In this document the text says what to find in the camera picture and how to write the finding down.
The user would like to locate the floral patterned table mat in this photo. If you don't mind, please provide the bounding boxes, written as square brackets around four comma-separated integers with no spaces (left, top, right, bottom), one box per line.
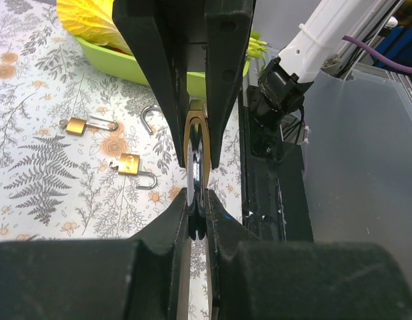
[0,0,247,320]

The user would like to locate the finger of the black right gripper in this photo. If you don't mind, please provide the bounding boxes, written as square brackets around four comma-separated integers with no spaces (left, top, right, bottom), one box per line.
[205,0,256,169]
[112,1,189,167]

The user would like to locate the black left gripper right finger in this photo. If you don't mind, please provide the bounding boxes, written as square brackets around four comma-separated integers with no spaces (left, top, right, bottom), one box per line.
[205,191,412,319]

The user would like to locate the small brass padlock left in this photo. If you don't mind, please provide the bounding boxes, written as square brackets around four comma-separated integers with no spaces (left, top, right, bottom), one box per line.
[109,153,157,190]

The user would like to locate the small brass padlock right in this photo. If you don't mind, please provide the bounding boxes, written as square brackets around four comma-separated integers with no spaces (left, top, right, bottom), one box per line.
[59,116,119,135]

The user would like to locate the small brass padlock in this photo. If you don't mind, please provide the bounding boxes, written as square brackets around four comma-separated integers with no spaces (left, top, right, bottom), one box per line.
[59,116,119,135]
[109,153,157,190]

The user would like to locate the green onion stalks toy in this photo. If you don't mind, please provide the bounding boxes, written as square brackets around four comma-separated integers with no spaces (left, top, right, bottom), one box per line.
[246,29,268,60]

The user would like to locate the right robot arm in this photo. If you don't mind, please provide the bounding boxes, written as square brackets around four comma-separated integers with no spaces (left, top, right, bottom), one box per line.
[112,1,371,167]

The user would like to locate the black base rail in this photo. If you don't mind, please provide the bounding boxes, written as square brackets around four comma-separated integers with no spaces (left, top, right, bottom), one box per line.
[238,85,313,242]

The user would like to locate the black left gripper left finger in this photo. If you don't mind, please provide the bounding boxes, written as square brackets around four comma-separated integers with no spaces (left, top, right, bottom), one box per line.
[0,189,191,319]

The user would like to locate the green plastic basket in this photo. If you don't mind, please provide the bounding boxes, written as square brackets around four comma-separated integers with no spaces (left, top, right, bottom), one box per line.
[74,33,250,97]

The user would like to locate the large brass padlock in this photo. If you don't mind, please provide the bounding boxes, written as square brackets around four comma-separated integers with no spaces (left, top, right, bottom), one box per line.
[140,105,161,135]
[184,99,211,240]

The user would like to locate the yellow napa cabbage toy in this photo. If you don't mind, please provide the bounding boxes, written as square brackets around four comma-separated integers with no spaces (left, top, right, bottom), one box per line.
[56,0,133,55]

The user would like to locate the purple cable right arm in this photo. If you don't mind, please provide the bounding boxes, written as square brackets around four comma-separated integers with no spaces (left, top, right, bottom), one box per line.
[341,35,412,75]

